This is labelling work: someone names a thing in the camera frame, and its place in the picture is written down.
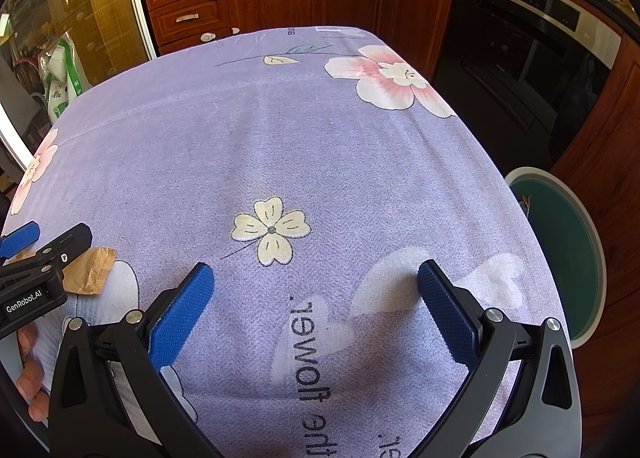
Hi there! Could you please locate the purple floral tablecloth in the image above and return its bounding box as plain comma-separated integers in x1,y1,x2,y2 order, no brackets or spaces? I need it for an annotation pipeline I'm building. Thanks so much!
0,25,571,458

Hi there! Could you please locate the glass sliding door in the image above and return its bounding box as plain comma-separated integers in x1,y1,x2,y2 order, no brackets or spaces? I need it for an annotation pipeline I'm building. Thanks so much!
0,0,158,171

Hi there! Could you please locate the brown paper bag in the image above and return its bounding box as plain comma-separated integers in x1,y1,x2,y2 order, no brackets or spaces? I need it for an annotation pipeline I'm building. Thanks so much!
10,247,117,296

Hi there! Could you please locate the teal trash bin white rim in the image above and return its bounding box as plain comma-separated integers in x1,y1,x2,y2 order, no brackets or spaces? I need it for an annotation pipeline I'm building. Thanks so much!
504,166,607,350

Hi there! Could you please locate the person's left hand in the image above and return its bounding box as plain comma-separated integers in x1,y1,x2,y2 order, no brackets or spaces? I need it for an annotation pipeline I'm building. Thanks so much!
14,325,52,424

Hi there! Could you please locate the green and white plastic bag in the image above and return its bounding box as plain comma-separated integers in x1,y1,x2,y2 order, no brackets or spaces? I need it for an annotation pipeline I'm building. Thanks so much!
44,38,91,120

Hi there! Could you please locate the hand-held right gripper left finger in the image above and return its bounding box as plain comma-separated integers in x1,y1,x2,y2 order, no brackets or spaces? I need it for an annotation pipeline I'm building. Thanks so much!
48,262,226,458

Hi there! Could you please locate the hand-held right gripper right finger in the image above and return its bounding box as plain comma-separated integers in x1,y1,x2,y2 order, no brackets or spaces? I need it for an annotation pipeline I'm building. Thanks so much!
410,259,583,458

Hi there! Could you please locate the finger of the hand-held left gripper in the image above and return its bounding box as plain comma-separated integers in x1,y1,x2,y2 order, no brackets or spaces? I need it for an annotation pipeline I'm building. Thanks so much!
0,220,42,259
0,223,94,285

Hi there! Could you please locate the black built-in oven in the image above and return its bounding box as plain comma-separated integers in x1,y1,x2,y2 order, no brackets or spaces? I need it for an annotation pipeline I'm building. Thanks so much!
445,0,623,139

